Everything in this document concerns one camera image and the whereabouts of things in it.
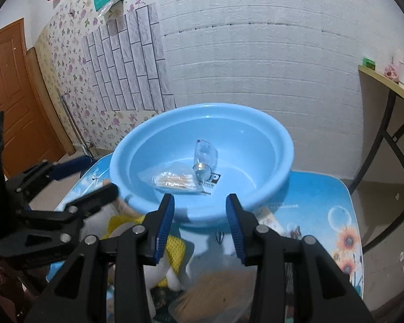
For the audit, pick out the yellow top side table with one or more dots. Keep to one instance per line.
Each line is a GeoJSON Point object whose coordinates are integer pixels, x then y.
{"type": "Point", "coordinates": [395, 91]}

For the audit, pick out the small green box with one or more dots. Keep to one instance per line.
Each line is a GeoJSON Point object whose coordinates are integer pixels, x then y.
{"type": "Point", "coordinates": [368, 63]}

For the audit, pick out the white plush toy yellow mesh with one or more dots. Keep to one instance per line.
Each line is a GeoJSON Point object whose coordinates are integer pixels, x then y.
{"type": "Point", "coordinates": [164, 274]}

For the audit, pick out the grey dustpan with handle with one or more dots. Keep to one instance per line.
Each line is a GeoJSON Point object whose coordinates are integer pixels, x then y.
{"type": "Point", "coordinates": [85, 147]}

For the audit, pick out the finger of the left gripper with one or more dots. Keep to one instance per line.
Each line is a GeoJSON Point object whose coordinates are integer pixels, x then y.
{"type": "Point", "coordinates": [26, 185]}
{"type": "Point", "coordinates": [41, 236]}

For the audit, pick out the clear box with brown contents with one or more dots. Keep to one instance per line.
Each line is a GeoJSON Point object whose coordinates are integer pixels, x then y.
{"type": "Point", "coordinates": [220, 296]}

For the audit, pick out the pink flower ornament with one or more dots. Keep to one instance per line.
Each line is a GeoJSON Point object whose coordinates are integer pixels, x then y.
{"type": "Point", "coordinates": [391, 73]}

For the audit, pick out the light blue plastic basin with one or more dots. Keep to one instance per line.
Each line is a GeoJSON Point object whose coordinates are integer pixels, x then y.
{"type": "Point", "coordinates": [255, 155]}

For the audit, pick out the beige face cream box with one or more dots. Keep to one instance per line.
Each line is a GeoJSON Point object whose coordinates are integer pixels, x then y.
{"type": "Point", "coordinates": [265, 216]}

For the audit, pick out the clear bag of cotton swabs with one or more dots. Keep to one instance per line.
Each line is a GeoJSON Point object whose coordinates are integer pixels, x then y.
{"type": "Point", "coordinates": [172, 178]}

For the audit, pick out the brown wooden door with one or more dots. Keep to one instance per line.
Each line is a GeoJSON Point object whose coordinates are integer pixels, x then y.
{"type": "Point", "coordinates": [28, 135]}

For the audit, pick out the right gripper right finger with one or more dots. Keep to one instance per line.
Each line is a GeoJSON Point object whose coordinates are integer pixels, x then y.
{"type": "Point", "coordinates": [321, 291]}

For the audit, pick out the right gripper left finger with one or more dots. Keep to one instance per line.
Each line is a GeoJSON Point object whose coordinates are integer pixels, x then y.
{"type": "Point", "coordinates": [77, 293]}

